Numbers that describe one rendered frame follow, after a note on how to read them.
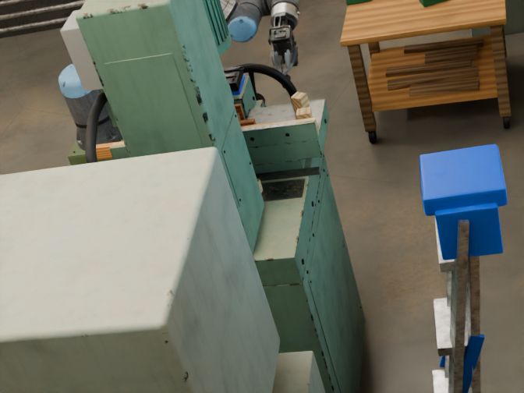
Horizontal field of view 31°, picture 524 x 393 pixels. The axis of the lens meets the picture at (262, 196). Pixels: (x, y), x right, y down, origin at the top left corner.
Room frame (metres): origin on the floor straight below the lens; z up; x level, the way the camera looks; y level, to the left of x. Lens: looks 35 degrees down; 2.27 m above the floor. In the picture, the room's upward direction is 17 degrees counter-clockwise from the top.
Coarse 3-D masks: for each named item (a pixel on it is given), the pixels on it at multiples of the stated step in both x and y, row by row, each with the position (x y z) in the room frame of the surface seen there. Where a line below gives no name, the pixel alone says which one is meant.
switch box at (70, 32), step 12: (72, 12) 2.07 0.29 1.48; (72, 24) 2.00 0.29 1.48; (72, 36) 1.97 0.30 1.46; (72, 48) 1.98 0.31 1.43; (84, 48) 1.97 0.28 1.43; (72, 60) 1.98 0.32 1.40; (84, 60) 1.97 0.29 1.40; (84, 72) 1.98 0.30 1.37; (96, 72) 1.97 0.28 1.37; (84, 84) 1.98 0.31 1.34; (96, 84) 1.97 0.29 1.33
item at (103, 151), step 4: (256, 124) 2.26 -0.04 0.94; (260, 124) 2.25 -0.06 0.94; (100, 144) 2.41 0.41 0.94; (104, 144) 2.40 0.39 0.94; (108, 144) 2.39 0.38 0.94; (96, 148) 2.40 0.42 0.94; (100, 148) 2.39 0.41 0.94; (104, 148) 2.39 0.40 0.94; (108, 148) 2.38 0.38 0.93; (96, 152) 2.40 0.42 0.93; (100, 152) 2.39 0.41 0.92; (104, 152) 2.39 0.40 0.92; (108, 152) 2.38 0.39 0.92; (100, 156) 2.39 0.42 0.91; (104, 156) 2.39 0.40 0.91; (108, 156) 2.39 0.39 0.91
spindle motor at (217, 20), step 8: (208, 0) 2.22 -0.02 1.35; (216, 0) 2.25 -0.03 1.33; (208, 8) 2.21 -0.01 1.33; (216, 8) 2.24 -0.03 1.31; (208, 16) 2.21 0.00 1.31; (216, 16) 2.22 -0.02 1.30; (224, 16) 2.27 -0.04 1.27; (216, 24) 2.22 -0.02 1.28; (224, 24) 2.25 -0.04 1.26; (216, 32) 2.21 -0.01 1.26; (224, 32) 2.24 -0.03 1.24; (216, 40) 2.21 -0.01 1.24; (224, 40) 2.23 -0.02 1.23; (224, 48) 2.22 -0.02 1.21
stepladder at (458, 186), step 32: (448, 160) 1.53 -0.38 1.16; (480, 160) 1.50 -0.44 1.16; (448, 192) 1.43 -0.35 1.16; (480, 192) 1.40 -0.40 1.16; (448, 224) 1.40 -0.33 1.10; (480, 224) 1.39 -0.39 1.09; (448, 256) 1.41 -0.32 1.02; (448, 288) 1.55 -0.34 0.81; (448, 320) 1.51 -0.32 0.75; (448, 352) 1.43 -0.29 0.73; (448, 384) 1.45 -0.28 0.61; (480, 384) 1.40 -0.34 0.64
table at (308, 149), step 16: (256, 112) 2.39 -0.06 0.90; (272, 112) 2.36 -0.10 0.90; (288, 112) 2.34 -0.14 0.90; (320, 112) 2.28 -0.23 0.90; (320, 128) 2.21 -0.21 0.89; (288, 144) 2.18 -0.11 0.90; (304, 144) 2.17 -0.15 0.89; (320, 144) 2.17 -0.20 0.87; (256, 160) 2.21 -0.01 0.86; (272, 160) 2.20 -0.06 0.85; (288, 160) 2.18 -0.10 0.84
